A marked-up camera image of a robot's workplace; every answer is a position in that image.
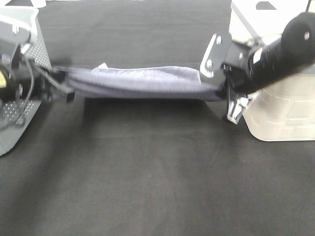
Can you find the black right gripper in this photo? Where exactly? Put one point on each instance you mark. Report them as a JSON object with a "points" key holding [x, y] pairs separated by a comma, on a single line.
{"points": [[225, 73]]}

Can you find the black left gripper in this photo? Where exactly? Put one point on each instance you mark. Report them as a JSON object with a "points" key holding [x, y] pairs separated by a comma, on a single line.
{"points": [[31, 81]]}

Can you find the grey lavender towel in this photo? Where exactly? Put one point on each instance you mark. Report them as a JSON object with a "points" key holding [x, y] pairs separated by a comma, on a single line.
{"points": [[162, 82]]}

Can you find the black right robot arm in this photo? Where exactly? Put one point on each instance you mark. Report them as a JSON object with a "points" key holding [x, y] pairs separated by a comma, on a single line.
{"points": [[289, 54]]}

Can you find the grey perforated laundry basket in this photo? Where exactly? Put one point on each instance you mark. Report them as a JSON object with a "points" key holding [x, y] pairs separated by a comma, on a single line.
{"points": [[19, 26]]}

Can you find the white lidded storage box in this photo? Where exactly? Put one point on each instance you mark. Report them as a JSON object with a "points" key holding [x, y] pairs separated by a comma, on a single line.
{"points": [[284, 111]]}

